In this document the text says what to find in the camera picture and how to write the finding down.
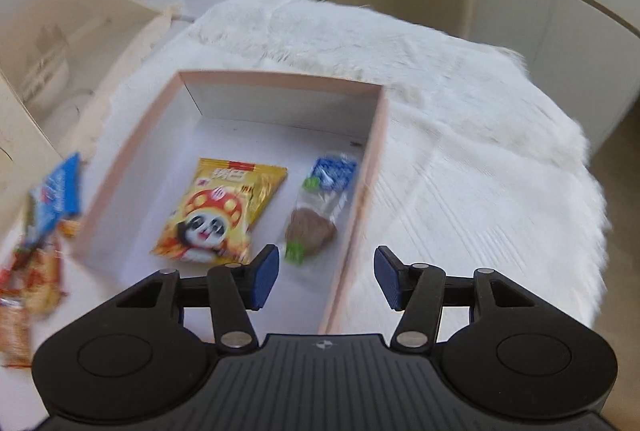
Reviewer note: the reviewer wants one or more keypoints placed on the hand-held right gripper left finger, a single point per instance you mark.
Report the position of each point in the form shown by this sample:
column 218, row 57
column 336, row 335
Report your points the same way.
column 265, row 276

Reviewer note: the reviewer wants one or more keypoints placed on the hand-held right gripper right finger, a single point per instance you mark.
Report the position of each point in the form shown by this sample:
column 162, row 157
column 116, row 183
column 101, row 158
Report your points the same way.
column 387, row 276

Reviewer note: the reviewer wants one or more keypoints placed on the clear packet with brown cake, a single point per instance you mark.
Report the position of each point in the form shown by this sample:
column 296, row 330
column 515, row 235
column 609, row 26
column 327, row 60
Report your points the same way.
column 310, row 226

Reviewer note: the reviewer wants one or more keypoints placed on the yellow panda snack packet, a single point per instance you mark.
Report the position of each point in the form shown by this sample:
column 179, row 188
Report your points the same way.
column 215, row 216

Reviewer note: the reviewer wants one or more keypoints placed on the pink cardboard box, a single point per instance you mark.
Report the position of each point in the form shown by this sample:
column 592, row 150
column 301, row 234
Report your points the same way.
column 280, row 103

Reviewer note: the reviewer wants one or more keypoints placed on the blue snack packet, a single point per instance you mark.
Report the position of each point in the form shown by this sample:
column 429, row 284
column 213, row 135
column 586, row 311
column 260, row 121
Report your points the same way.
column 57, row 196

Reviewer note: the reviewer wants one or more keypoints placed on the red orange snack packet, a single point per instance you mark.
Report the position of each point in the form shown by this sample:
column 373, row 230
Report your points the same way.
column 42, row 276

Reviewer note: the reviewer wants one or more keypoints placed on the white fluffy cloth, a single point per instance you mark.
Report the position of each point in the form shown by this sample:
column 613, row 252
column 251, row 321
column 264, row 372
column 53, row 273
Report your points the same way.
column 475, row 161

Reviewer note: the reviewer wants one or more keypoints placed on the white cabinet with wooden shelf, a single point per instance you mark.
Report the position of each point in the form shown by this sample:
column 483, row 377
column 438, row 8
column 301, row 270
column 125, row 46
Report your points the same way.
column 560, row 26

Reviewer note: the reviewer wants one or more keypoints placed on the white printed paper bag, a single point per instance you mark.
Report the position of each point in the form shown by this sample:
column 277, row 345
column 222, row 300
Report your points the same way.
column 75, row 36

